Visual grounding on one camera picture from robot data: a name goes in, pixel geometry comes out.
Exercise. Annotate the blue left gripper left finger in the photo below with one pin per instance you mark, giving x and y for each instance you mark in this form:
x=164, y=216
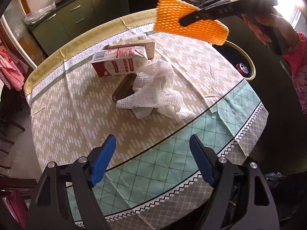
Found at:
x=99, y=159

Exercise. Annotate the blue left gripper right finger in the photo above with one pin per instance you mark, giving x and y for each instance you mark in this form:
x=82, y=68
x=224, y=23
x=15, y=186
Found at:
x=204, y=158

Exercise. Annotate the red aluminium can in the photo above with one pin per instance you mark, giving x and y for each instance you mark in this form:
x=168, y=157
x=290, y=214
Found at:
x=242, y=69

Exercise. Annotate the orange foam fruit net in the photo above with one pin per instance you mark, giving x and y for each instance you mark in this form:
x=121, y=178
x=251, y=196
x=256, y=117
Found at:
x=180, y=18

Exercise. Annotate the white paper towel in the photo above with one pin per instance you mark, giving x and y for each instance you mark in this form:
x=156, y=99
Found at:
x=153, y=89

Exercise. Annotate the red white milk carton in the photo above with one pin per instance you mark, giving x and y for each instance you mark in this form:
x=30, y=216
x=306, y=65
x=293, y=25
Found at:
x=126, y=56

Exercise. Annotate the yellow rimmed blue trash bin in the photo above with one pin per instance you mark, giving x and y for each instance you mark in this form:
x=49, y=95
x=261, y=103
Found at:
x=235, y=55

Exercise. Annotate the patterned tablecloth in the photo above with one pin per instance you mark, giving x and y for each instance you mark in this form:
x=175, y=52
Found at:
x=152, y=180

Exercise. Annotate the red checked apron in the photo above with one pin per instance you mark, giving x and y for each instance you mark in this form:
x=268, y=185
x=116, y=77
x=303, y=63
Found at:
x=13, y=69

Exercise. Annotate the green lower cabinets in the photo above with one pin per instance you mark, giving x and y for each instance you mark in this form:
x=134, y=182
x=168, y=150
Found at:
x=71, y=18

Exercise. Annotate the clear plastic bag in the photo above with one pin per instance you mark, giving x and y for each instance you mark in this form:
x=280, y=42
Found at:
x=33, y=17

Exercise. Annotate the glass sliding door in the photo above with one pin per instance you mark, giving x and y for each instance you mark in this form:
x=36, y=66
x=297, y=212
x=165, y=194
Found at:
x=20, y=39

